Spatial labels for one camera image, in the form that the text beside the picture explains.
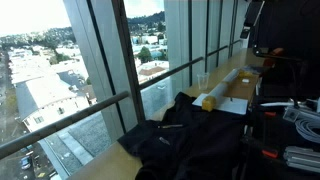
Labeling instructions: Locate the grey coiled cable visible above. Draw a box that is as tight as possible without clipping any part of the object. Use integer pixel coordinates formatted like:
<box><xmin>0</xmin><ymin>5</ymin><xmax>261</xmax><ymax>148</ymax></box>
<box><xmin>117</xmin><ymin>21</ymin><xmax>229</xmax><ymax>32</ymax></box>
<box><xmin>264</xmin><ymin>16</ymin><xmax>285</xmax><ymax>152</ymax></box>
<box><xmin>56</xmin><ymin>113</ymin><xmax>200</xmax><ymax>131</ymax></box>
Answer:
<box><xmin>294</xmin><ymin>111</ymin><xmax>320</xmax><ymax>144</ymax></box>

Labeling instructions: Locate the black fleece zip jacket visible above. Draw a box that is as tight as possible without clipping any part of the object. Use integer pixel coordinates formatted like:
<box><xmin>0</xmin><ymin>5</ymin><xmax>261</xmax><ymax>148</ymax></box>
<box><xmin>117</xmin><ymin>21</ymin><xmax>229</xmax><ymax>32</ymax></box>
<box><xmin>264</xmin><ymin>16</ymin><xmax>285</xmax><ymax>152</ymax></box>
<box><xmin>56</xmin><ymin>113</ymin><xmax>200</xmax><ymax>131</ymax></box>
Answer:
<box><xmin>117</xmin><ymin>91</ymin><xmax>250</xmax><ymax>180</ymax></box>

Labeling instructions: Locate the short aluminium extrusion rail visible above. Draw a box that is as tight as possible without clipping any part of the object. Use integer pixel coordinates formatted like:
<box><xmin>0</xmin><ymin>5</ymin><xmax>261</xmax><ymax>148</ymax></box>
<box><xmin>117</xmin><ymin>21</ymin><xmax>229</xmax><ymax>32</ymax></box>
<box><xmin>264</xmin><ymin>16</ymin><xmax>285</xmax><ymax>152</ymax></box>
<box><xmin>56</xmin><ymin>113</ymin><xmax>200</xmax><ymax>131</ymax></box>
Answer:
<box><xmin>259</xmin><ymin>99</ymin><xmax>320</xmax><ymax>116</ymax></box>

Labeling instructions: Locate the yellow packet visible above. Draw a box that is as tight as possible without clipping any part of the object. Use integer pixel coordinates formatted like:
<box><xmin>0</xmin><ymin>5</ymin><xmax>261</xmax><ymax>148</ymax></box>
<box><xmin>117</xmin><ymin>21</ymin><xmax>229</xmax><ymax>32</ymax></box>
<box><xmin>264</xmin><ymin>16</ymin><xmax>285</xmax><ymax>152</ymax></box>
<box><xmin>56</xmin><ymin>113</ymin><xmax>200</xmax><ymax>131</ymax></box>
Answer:
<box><xmin>237</xmin><ymin>69</ymin><xmax>255</xmax><ymax>80</ymax></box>

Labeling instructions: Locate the long aluminium extrusion rail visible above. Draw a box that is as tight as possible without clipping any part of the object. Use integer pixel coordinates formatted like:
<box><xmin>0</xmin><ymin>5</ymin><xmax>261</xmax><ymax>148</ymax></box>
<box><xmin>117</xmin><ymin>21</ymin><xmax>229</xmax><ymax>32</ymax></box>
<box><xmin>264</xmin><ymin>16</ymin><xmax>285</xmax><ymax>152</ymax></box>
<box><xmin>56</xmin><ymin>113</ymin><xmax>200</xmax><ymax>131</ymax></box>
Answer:
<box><xmin>283</xmin><ymin>145</ymin><xmax>320</xmax><ymax>174</ymax></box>

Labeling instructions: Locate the clear plastic cup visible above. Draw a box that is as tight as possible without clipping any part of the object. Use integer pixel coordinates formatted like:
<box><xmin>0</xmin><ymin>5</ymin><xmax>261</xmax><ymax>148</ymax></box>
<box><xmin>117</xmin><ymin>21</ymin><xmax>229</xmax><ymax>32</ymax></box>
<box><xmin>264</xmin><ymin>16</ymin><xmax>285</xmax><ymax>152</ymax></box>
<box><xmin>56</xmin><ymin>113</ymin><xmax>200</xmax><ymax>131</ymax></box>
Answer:
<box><xmin>196</xmin><ymin>72</ymin><xmax>210</xmax><ymax>92</ymax></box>

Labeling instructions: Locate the grey metal handrail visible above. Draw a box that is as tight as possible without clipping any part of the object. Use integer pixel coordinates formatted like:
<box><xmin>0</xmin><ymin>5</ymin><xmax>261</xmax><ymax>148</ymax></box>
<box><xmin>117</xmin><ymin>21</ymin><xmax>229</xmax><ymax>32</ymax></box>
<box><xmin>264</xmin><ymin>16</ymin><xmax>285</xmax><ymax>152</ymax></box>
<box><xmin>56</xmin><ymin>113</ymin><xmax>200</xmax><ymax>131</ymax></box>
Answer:
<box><xmin>0</xmin><ymin>39</ymin><xmax>243</xmax><ymax>160</ymax></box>

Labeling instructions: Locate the dark flat monitor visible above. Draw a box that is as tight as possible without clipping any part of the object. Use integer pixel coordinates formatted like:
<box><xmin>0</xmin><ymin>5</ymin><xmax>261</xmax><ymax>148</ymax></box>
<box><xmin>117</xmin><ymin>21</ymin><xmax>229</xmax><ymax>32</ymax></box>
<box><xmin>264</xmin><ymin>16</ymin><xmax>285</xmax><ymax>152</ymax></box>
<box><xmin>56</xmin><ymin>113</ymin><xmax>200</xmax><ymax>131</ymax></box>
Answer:
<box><xmin>243</xmin><ymin>0</ymin><xmax>266</xmax><ymax>29</ymax></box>

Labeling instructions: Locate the grey window frame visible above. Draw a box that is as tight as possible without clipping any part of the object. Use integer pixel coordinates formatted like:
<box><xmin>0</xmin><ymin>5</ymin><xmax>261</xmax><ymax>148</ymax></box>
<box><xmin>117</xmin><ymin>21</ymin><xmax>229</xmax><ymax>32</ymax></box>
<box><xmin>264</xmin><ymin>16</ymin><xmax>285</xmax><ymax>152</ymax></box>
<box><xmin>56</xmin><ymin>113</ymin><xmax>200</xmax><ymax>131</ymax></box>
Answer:
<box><xmin>62</xmin><ymin>0</ymin><xmax>249</xmax><ymax>143</ymax></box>

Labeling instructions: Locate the black perforated breadboard plate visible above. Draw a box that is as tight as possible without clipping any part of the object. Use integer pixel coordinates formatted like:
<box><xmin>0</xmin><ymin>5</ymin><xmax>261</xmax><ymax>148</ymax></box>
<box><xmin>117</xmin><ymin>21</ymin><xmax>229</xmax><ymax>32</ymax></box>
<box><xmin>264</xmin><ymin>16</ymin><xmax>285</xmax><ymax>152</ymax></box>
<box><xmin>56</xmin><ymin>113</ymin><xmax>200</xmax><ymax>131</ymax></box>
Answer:
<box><xmin>244</xmin><ymin>95</ymin><xmax>320</xmax><ymax>180</ymax></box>

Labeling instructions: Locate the metal corner bracket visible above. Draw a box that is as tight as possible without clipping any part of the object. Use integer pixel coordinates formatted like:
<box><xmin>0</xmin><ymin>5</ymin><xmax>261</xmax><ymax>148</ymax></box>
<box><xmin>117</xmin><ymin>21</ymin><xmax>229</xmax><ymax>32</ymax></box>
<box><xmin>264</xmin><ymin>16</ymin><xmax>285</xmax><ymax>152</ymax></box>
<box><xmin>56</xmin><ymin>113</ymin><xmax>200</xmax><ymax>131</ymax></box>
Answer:
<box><xmin>282</xmin><ymin>106</ymin><xmax>302</xmax><ymax>123</ymax></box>

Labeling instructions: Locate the brown cardboard sheet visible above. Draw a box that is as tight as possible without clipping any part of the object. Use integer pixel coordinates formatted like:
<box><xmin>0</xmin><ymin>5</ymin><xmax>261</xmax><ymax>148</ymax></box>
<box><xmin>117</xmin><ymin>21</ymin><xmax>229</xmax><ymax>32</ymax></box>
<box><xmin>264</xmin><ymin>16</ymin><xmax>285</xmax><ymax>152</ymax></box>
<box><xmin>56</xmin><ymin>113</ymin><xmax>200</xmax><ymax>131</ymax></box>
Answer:
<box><xmin>229</xmin><ymin>70</ymin><xmax>262</xmax><ymax>101</ymax></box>

